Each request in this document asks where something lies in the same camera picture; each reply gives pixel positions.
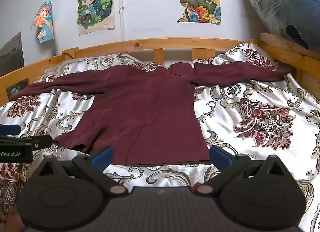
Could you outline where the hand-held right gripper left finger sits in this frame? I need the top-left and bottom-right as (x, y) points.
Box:
(37, 146), (129, 196)

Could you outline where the curled cartoon wall poster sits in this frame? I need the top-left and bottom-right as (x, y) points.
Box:
(31, 1), (55, 44)

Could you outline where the white wall pipe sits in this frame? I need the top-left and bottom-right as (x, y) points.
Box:
(119, 0), (125, 41)

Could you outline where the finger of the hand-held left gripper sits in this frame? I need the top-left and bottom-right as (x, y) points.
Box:
(0, 124), (22, 136)
(0, 135), (54, 150)

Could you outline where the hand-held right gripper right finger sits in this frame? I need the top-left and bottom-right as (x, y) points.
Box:
(192, 145), (292, 196)

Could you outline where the plastic-wrapped bedding bundle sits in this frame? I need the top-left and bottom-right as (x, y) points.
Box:
(224, 0), (320, 50)

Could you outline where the floral satin bed sheet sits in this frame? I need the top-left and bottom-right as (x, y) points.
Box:
(0, 43), (320, 232)

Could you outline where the cartoon character wall poster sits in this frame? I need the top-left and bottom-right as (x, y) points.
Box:
(77, 0), (115, 36)

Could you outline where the dark framed wall panel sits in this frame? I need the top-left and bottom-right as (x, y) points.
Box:
(0, 31), (25, 77)

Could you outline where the wooden bed frame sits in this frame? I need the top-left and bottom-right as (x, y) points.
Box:
(0, 33), (320, 106)

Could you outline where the maroon long-sleeve shirt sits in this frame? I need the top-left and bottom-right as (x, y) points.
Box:
(10, 61), (294, 166)

